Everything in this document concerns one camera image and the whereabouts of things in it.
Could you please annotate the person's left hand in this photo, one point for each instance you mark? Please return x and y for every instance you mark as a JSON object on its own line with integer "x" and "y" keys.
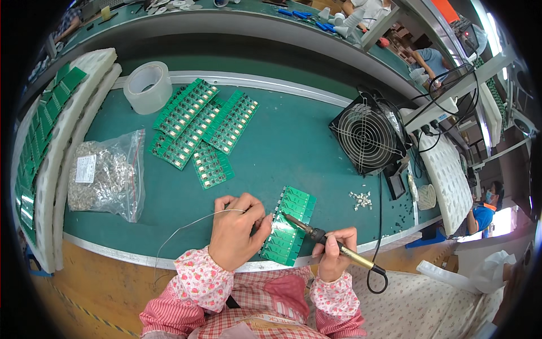
{"x": 233, "y": 235}

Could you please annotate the person's right hand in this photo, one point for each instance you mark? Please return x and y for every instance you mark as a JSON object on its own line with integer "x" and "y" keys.
{"x": 336, "y": 260}

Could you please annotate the green circuit board panel, populated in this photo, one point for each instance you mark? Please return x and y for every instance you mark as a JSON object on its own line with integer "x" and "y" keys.
{"x": 186, "y": 108}
{"x": 233, "y": 123}
{"x": 186, "y": 142}

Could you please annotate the pile of small metal parts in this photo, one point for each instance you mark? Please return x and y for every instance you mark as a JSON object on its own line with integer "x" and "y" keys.
{"x": 360, "y": 200}

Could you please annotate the plastic bag of metal parts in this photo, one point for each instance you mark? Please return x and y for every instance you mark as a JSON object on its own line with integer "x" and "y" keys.
{"x": 106, "y": 178}

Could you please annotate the white dimpled foam tray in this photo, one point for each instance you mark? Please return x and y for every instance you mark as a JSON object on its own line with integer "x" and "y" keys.
{"x": 444, "y": 182}

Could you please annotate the row of green circuit boards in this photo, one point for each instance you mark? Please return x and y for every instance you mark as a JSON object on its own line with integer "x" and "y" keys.
{"x": 38, "y": 135}

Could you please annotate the group of white cups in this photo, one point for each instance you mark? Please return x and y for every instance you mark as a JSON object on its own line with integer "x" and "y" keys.
{"x": 343, "y": 25}

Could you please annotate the clear tape roll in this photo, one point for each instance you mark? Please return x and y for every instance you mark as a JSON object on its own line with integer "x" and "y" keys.
{"x": 148, "y": 87}

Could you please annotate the white plastic bag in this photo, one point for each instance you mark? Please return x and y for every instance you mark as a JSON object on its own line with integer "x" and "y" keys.
{"x": 474, "y": 271}

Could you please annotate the white mesh pad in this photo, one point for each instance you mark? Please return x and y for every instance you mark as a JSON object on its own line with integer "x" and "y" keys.
{"x": 427, "y": 197}

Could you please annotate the small green circuit board panel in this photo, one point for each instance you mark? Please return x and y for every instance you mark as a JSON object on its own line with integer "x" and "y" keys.
{"x": 211, "y": 167}

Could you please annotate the grey device with red light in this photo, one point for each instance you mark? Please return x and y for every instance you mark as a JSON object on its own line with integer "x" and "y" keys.
{"x": 472, "y": 40}

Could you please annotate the floral cloth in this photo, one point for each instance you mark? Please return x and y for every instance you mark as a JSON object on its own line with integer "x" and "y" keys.
{"x": 415, "y": 309}

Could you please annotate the white power strip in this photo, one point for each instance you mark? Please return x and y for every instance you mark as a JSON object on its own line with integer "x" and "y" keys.
{"x": 427, "y": 116}

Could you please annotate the person's body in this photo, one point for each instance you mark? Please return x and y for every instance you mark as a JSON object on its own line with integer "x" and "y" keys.
{"x": 262, "y": 309}

